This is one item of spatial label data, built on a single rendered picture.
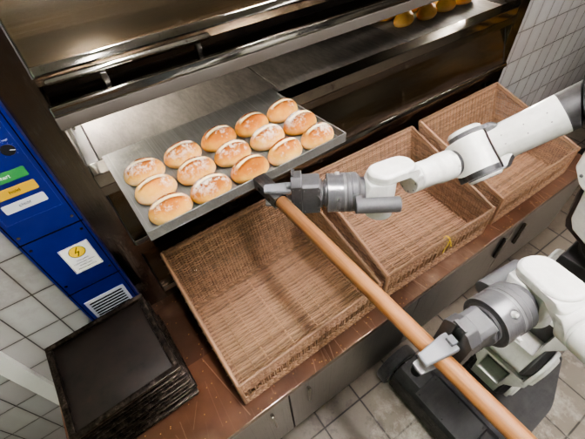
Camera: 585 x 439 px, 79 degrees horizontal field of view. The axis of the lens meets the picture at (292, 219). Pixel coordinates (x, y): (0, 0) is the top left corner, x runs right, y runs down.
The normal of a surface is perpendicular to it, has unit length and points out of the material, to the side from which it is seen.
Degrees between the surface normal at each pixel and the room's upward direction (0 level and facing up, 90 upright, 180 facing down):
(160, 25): 70
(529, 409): 0
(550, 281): 18
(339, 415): 0
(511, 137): 56
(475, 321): 0
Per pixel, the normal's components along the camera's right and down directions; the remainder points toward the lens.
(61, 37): 0.51, 0.33
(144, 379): -0.05, -0.67
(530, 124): -0.55, 0.11
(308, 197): 0.01, 0.75
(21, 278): 0.56, 0.59
